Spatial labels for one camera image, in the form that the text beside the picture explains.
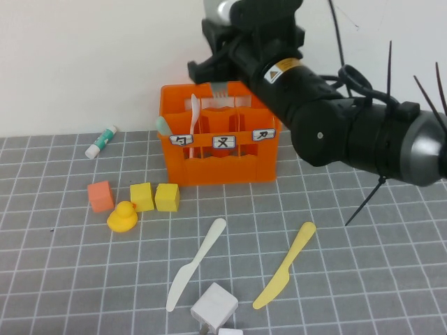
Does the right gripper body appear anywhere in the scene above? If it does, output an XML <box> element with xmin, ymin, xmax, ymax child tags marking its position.
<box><xmin>228</xmin><ymin>0</ymin><xmax>305</xmax><ymax>76</ymax></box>

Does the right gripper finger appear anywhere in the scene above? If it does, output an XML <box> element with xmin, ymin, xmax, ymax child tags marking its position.
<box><xmin>201</xmin><ymin>19</ymin><xmax>242</xmax><ymax>55</ymax></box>
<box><xmin>187</xmin><ymin>41</ymin><xmax>251</xmax><ymax>87</ymax></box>

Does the grey plastic fork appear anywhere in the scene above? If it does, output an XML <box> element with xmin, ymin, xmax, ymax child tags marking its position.
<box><xmin>210</xmin><ymin>82</ymin><xmax>230</xmax><ymax>98</ymax></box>

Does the pale pink plastic spoon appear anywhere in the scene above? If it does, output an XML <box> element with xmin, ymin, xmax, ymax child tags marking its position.
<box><xmin>189</xmin><ymin>93</ymin><xmax>203</xmax><ymax>158</ymax></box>

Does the mint green plastic spoon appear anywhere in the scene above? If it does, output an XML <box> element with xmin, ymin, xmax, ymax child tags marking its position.
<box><xmin>155</xmin><ymin>117</ymin><xmax>173</xmax><ymax>136</ymax></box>

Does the cream white plastic knife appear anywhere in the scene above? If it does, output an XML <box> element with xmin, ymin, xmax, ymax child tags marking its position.
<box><xmin>166</xmin><ymin>217</ymin><xmax>228</xmax><ymax>312</ymax></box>

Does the orange plastic cutlery holder crate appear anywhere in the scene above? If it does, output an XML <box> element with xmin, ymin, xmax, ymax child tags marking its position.
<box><xmin>156</xmin><ymin>82</ymin><xmax>282</xmax><ymax>186</ymax></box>

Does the paper label reading 叉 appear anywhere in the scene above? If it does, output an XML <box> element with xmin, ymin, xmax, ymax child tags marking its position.
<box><xmin>212</xmin><ymin>135</ymin><xmax>237</xmax><ymax>149</ymax></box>

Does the paper label reading 刀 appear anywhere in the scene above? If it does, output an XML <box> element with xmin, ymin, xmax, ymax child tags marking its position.
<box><xmin>251</xmin><ymin>128</ymin><xmax>277</xmax><ymax>142</ymax></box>

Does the paper label reading 勺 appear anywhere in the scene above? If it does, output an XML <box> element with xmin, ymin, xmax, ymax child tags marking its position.
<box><xmin>169</xmin><ymin>134</ymin><xmax>194</xmax><ymax>146</ymax></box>

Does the black zip tie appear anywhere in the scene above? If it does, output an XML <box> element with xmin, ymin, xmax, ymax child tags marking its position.
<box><xmin>344</xmin><ymin>176</ymin><xmax>388</xmax><ymax>227</ymax></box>
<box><xmin>386</xmin><ymin>40</ymin><xmax>393</xmax><ymax>102</ymax></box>
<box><xmin>435</xmin><ymin>62</ymin><xmax>447</xmax><ymax>118</ymax></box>
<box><xmin>413</xmin><ymin>75</ymin><xmax>439</xmax><ymax>114</ymax></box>

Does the yellow foam cube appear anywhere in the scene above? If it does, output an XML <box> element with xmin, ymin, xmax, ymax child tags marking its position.
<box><xmin>154</xmin><ymin>183</ymin><xmax>181</xmax><ymax>212</ymax></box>
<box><xmin>129</xmin><ymin>182</ymin><xmax>156</xmax><ymax>213</ymax></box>

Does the white green glue stick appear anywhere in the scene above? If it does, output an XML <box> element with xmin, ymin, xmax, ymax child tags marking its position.
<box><xmin>85</xmin><ymin>125</ymin><xmax>118</xmax><ymax>160</ymax></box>

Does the orange foam cube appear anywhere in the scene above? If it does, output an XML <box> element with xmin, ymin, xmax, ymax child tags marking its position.
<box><xmin>87</xmin><ymin>180</ymin><xmax>116</xmax><ymax>213</ymax></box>

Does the yellow rubber duck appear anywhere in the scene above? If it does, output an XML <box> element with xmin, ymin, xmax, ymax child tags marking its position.
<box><xmin>106</xmin><ymin>201</ymin><xmax>138</xmax><ymax>233</ymax></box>

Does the yellow plastic knife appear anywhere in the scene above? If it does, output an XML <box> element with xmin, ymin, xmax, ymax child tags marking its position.
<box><xmin>251</xmin><ymin>221</ymin><xmax>317</xmax><ymax>310</ymax></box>

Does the large white charger plug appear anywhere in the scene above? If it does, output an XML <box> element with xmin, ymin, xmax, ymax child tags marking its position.
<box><xmin>190</xmin><ymin>281</ymin><xmax>240</xmax><ymax>334</ymax></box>

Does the grey grid table mat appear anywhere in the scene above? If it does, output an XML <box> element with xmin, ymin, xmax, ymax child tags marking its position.
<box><xmin>0</xmin><ymin>114</ymin><xmax>447</xmax><ymax>335</ymax></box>

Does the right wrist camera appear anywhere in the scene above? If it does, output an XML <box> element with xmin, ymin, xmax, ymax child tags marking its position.
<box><xmin>204</xmin><ymin>0</ymin><xmax>233</xmax><ymax>22</ymax></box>

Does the black right arm cable loop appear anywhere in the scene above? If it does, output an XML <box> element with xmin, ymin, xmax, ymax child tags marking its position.
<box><xmin>321</xmin><ymin>64</ymin><xmax>401</xmax><ymax>107</ymax></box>

